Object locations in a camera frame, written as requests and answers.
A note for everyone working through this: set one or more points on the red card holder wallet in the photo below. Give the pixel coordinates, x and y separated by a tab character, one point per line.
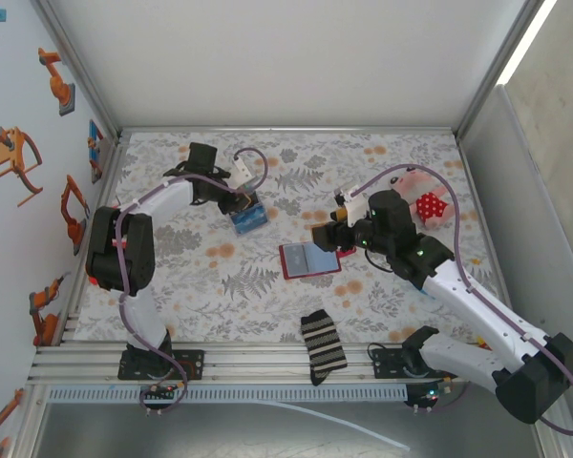
322	260

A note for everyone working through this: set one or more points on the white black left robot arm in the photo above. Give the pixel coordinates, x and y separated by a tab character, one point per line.
138	315

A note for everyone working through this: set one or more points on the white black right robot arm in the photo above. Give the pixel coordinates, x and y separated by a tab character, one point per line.
482	305

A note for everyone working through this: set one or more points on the blue credit card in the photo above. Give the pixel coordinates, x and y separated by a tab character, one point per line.
252	220

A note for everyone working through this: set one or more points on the pink frog plush toy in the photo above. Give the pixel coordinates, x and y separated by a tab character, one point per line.
430	207

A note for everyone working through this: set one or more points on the teal blue fabric piece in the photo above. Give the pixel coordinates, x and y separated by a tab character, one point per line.
429	292

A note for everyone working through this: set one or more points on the floral patterned table mat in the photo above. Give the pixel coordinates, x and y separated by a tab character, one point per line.
315	143

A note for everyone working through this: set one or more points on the black beige striped sock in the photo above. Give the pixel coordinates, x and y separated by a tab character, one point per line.
322	343

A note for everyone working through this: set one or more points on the white plastic tube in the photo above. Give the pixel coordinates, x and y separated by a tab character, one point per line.
363	429

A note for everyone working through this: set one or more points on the white light strip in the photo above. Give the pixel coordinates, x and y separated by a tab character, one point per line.
532	38

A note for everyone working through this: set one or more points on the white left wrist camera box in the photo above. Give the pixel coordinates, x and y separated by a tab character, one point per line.
242	174

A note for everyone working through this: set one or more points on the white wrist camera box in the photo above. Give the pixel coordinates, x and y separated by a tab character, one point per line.
242	174
353	207

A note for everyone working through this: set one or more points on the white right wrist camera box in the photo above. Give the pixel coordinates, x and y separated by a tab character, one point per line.
353	207

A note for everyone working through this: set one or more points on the aluminium frame rail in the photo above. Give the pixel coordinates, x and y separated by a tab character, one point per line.
464	157
115	157

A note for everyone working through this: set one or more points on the blue orange machine wall sticker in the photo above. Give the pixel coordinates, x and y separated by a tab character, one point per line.
95	143

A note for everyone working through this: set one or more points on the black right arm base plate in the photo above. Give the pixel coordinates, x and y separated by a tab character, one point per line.
382	365

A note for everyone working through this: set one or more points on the aluminium frame beam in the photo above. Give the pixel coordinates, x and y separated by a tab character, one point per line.
267	362

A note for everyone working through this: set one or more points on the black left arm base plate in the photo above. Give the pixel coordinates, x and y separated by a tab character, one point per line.
196	365

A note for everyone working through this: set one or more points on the aluminium frame post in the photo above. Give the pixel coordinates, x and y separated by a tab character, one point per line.
496	67
78	67

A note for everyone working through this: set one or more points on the orange gripper claw wall sticker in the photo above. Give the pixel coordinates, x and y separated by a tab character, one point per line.
9	152

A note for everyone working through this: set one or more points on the aluminium frame leg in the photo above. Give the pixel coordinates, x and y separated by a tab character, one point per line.
566	448
28	420

